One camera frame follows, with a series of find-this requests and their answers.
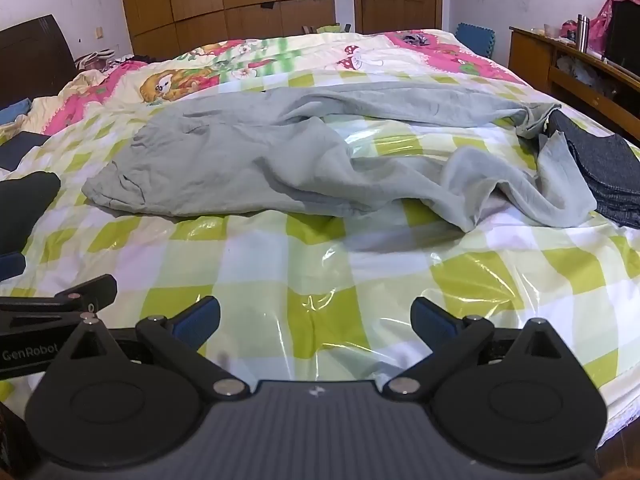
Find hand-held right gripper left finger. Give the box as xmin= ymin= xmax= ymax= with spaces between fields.
xmin=47 ymin=296 xmax=246 ymax=401

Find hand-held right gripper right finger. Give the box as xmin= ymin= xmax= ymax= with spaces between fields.
xmin=382 ymin=296 xmax=588 ymax=401

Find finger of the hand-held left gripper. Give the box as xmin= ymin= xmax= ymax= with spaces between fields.
xmin=0 ymin=252 xmax=26 ymax=281
xmin=0 ymin=274 xmax=118 ymax=313

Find light grey pants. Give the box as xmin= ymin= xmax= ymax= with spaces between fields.
xmin=81 ymin=81 xmax=597 ymax=233

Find dark grey folded pants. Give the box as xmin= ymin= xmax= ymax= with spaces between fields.
xmin=537 ymin=110 xmax=640 ymax=230

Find green checked printed blanket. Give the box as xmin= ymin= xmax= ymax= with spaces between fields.
xmin=0 ymin=29 xmax=640 ymax=441

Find dark cloth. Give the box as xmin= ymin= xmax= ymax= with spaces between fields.
xmin=0 ymin=171 xmax=62 ymax=257

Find dark navy flat item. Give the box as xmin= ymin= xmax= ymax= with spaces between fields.
xmin=0 ymin=131 xmax=52 ymax=170

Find blue cloth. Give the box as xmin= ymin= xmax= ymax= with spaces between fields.
xmin=0 ymin=99 xmax=33 ymax=126

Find dark wooden headboard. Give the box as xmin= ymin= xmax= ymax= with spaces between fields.
xmin=0 ymin=15 xmax=77 ymax=111

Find black white striped bag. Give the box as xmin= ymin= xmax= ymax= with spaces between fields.
xmin=75 ymin=48 xmax=135 ymax=72

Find wooden desk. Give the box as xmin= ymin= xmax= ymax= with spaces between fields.
xmin=509 ymin=26 xmax=640 ymax=142

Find blue foam mat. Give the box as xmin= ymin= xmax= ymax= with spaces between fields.
xmin=455 ymin=22 xmax=496 ymax=59

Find white crumpled bag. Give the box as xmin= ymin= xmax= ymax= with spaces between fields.
xmin=556 ymin=54 xmax=593 ymax=83

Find black monitor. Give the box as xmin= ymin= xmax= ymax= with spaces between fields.
xmin=602 ymin=0 xmax=640 ymax=82

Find pink cloth cover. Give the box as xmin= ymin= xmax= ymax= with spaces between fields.
xmin=560 ymin=0 xmax=640 ymax=61

